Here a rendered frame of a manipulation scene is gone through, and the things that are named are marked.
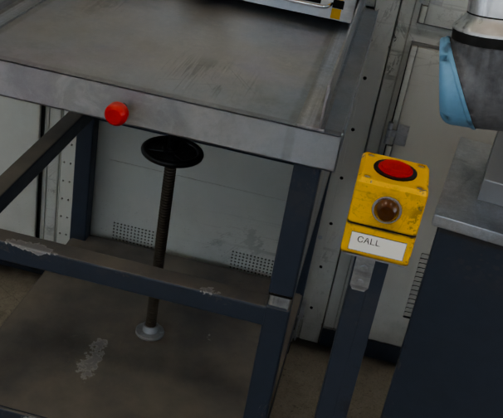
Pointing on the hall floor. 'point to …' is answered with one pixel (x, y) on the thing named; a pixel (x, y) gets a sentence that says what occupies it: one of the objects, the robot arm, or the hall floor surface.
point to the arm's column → (466, 335)
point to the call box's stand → (351, 337)
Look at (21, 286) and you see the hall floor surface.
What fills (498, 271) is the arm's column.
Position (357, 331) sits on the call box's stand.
